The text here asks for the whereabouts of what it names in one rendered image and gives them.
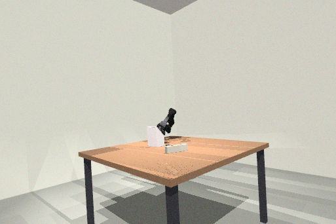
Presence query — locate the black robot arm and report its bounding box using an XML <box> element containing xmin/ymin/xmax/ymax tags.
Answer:
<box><xmin>157</xmin><ymin>108</ymin><xmax>177</xmax><ymax>134</ymax></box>

